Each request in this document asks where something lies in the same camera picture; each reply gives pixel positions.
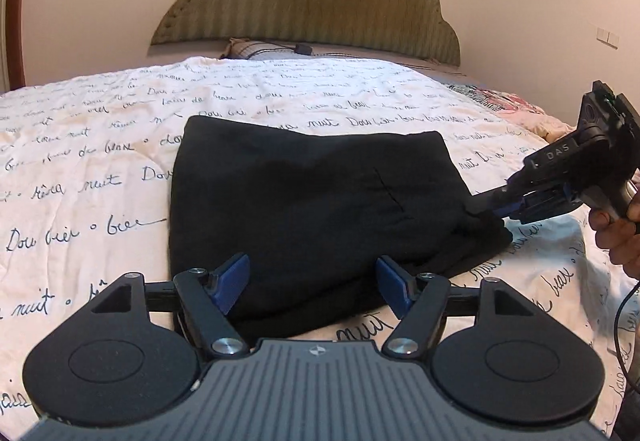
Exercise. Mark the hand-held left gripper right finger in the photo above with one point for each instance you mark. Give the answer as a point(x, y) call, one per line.
point(392, 283)

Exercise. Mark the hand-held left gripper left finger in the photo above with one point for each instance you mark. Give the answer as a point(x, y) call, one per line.
point(232, 278)

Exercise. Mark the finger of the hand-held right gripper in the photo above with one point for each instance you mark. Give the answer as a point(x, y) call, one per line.
point(507, 210)
point(492, 195)

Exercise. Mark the black pants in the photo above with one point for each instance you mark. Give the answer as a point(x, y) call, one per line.
point(310, 211)

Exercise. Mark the person's right hand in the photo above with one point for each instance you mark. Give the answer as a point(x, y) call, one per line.
point(620, 236)

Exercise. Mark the floral pink pillow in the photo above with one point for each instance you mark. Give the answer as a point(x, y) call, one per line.
point(505, 103)

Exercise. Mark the white script printed blanket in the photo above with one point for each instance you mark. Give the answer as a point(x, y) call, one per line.
point(90, 181)

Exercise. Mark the striped pillow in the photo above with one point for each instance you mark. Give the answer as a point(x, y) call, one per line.
point(250, 48)

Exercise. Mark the white wall switch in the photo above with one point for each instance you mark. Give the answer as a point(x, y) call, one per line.
point(608, 36)

